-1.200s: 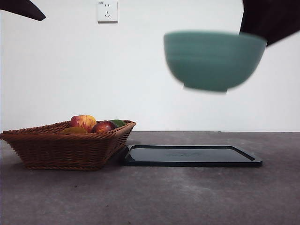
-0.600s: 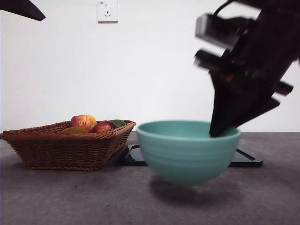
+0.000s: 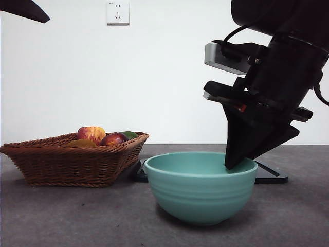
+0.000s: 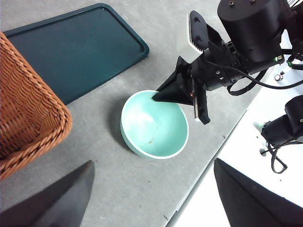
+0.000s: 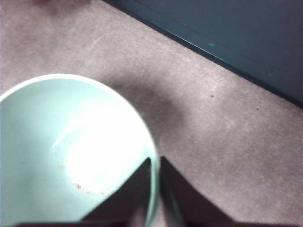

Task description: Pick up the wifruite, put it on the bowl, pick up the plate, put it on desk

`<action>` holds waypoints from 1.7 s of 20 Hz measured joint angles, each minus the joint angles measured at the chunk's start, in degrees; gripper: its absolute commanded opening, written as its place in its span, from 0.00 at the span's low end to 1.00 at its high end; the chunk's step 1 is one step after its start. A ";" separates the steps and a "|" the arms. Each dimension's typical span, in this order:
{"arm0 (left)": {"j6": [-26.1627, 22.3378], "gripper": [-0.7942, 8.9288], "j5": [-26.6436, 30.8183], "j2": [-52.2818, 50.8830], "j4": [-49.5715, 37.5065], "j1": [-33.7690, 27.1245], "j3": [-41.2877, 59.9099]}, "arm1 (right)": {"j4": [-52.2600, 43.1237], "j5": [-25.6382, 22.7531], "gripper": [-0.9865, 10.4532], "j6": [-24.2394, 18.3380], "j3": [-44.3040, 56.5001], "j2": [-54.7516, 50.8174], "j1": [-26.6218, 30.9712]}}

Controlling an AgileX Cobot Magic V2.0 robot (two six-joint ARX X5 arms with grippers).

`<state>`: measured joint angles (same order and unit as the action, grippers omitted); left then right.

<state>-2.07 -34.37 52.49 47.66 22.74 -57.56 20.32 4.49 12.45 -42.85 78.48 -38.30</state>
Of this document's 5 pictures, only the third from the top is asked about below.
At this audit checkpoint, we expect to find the red and yellow apple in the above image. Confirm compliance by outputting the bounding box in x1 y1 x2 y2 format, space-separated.
77 126 107 146

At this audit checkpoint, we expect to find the brown wicker basket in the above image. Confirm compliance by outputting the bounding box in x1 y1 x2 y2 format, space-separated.
0 132 150 188

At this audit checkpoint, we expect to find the dark red apple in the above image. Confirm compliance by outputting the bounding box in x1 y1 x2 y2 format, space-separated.
100 132 129 147

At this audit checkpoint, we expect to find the black rectangular tray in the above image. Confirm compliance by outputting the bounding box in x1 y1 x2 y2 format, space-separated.
132 158 289 185

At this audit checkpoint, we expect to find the green fruit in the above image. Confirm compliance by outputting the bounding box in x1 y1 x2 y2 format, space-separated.
119 131 139 141

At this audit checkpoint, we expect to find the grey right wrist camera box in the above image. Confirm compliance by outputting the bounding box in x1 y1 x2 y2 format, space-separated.
204 42 251 75

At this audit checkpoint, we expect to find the white wall power socket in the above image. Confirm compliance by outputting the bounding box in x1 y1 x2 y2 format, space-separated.
107 1 130 26

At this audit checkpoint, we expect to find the thin black camera cable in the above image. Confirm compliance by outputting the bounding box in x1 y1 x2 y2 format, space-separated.
222 23 258 56

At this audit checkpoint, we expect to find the brown kiwi fruit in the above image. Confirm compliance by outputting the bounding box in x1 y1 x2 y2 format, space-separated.
67 139 98 148

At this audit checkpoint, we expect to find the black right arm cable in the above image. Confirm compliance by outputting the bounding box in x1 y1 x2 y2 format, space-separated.
312 77 329 106

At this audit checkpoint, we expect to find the teal ribbed bowl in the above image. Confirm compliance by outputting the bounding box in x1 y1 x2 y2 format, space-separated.
143 151 259 226

